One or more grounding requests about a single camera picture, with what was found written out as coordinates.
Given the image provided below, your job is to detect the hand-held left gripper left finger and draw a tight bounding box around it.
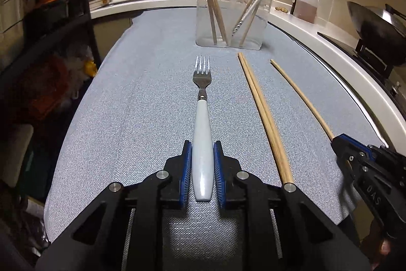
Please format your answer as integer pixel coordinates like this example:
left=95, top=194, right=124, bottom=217
left=35, top=140, right=193, bottom=271

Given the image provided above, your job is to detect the dark metal wok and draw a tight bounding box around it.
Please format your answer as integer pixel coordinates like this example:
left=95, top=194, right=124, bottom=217
left=346, top=1, right=406, bottom=41

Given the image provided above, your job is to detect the large steel pot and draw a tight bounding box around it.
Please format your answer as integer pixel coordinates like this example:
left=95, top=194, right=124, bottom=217
left=0, top=0, right=26, bottom=33

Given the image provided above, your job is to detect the black gas stove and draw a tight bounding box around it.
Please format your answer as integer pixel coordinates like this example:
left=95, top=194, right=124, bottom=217
left=317, top=31, right=406, bottom=97

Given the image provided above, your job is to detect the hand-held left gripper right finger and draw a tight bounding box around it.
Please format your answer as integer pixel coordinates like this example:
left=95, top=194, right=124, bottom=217
left=213, top=140, right=371, bottom=271

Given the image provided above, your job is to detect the white handled metal fork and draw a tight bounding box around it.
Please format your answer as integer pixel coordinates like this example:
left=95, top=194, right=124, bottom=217
left=192, top=55, right=214, bottom=202

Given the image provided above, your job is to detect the person's right hand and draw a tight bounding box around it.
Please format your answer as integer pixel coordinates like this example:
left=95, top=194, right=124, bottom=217
left=362, top=220, right=392, bottom=259

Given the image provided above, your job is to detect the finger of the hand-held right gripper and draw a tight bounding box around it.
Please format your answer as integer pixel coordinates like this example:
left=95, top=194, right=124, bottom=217
left=331, top=139, right=370, bottom=177
left=333, top=133, right=387, bottom=155

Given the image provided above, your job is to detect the cooking oil jug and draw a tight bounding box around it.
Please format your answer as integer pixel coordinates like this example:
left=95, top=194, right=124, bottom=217
left=290, top=0, right=318, bottom=24

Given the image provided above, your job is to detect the long thin bamboo chopstick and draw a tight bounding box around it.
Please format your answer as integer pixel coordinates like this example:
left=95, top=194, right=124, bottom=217
left=270, top=59, right=335, bottom=141

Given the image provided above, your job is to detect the white striped spoon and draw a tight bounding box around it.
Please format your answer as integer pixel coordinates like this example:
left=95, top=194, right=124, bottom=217
left=232, top=0, right=278, bottom=37

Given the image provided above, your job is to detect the grey tablecloth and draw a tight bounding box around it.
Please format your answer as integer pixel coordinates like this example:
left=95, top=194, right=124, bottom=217
left=44, top=6, right=389, bottom=271

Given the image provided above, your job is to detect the yellow plastic bag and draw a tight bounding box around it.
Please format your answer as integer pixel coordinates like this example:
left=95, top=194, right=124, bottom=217
left=83, top=59, right=97, bottom=78

